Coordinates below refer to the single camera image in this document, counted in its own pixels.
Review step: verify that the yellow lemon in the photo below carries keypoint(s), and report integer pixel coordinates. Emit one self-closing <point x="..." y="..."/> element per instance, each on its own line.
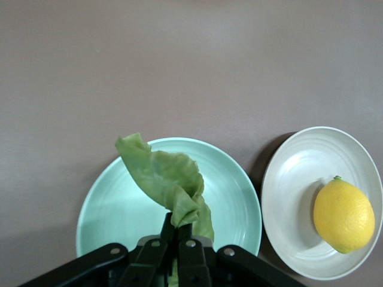
<point x="344" y="215"/>

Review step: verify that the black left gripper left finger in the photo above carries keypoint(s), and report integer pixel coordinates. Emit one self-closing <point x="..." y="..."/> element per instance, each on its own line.
<point x="146" y="263"/>

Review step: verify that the green lettuce leaf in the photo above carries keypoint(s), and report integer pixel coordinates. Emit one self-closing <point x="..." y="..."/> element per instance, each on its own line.
<point x="167" y="179"/>

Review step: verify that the beige plate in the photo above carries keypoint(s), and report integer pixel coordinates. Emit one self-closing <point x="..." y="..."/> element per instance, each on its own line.
<point x="293" y="185"/>

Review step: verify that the mint green plate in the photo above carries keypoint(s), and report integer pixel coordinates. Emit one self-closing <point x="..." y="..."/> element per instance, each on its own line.
<point x="113" y="215"/>

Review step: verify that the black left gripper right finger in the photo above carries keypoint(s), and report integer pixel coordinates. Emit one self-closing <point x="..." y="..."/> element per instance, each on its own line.
<point x="193" y="263"/>

